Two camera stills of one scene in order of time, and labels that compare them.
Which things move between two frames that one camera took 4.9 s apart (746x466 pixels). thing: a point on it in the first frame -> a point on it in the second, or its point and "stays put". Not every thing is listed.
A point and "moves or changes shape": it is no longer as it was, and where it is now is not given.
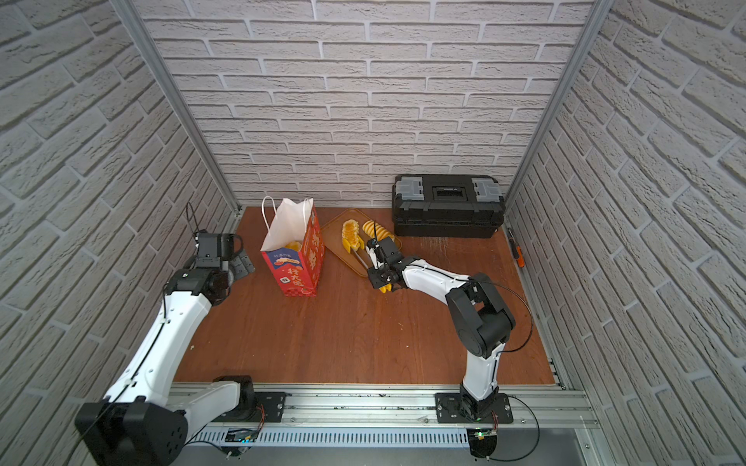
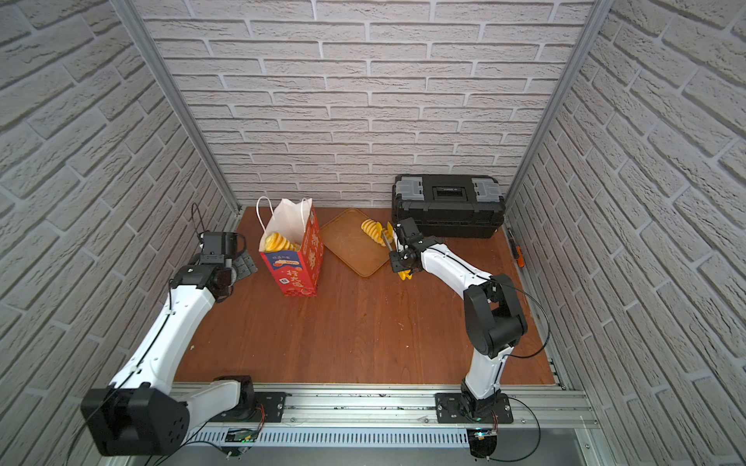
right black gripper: (376, 281) -> (396, 265)
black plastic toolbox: (448, 206) stays put
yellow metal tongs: (347, 245) moves or changes shape
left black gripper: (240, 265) stays put
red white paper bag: (293, 246) stays put
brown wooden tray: (332, 233) stays put
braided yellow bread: (351, 237) -> (276, 242)
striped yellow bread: (375, 228) stays put
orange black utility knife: (517, 251) stays put
